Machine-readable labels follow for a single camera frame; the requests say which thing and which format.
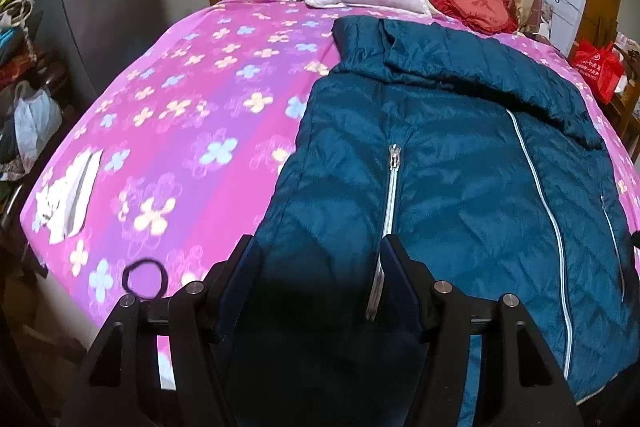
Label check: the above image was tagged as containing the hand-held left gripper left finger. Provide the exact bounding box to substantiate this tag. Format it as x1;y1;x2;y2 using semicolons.
60;234;261;427

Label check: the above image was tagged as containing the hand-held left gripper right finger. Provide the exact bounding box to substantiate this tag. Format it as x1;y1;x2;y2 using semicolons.
379;234;583;427

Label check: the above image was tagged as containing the teal puffer jacket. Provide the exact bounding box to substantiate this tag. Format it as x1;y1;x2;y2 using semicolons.
220;17;640;427

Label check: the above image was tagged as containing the white folded cloth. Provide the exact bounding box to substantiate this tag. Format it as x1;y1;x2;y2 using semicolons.
35;149;103;244

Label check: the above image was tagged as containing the pink floral bedsheet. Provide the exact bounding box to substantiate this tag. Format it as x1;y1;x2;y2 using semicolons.
20;0;640;388

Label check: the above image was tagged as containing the white plastic bag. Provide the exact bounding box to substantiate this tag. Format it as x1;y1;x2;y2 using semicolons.
14;82;63;162

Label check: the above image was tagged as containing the wooden shelf rack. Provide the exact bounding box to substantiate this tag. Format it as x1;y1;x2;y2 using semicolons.
607;42;640;132

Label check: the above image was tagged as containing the red shopping bag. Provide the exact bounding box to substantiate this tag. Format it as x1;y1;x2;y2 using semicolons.
571;39;626;105

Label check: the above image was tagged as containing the pile of assorted bags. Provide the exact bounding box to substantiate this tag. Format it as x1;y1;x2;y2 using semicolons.
0;0;56;82

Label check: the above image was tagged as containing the black hair tie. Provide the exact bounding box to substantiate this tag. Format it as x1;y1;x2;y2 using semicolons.
121;258;166;299

